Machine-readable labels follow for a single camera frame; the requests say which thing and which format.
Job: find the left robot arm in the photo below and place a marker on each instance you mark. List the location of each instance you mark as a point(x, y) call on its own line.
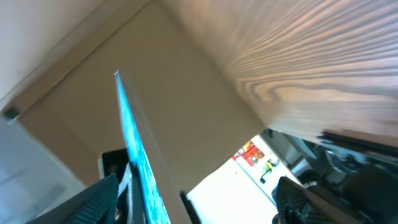
point(340, 180)

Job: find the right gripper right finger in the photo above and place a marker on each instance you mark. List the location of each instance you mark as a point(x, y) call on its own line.
point(296, 204)

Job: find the turquoise screen smartphone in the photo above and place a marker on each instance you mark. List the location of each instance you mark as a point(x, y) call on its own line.
point(162, 200)

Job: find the brown cardboard panel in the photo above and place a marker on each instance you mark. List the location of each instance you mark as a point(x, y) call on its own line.
point(197, 119)

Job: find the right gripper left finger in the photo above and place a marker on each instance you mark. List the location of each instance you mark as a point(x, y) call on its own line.
point(94, 205)

